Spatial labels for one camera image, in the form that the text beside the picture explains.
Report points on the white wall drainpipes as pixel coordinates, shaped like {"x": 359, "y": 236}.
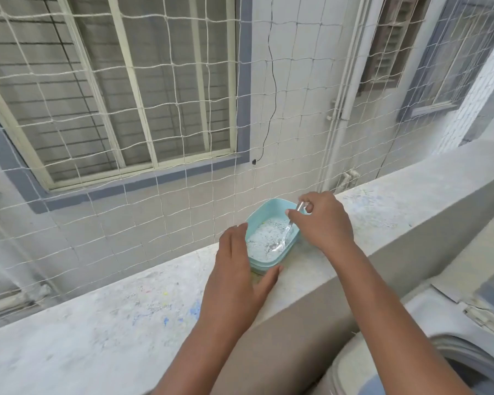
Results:
{"x": 350, "y": 98}

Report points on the cream washing machine lid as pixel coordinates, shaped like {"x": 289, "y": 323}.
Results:
{"x": 477, "y": 263}

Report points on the turquoise plastic detergent container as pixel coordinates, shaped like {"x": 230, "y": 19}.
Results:
{"x": 267, "y": 209}

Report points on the cream blue washing machine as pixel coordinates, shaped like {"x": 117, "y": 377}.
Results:
{"x": 428, "y": 316}

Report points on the person's right hand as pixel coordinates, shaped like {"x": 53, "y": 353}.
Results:
{"x": 325, "y": 222}

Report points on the metal spoon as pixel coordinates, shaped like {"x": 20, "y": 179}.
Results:
{"x": 286, "y": 234}

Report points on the person's left hand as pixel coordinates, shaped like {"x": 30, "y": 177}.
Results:
{"x": 230, "y": 292}

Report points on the small grey framed window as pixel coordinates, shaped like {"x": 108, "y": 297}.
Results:
{"x": 457, "y": 57}

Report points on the large grey framed window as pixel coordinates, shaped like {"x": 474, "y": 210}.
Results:
{"x": 107, "y": 78}

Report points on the person's right forearm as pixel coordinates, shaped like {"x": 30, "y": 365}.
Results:
{"x": 387, "y": 324}

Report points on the brown louvered window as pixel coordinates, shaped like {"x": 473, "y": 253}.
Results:
{"x": 387, "y": 45}

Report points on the grey stone ledge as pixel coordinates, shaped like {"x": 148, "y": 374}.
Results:
{"x": 107, "y": 324}

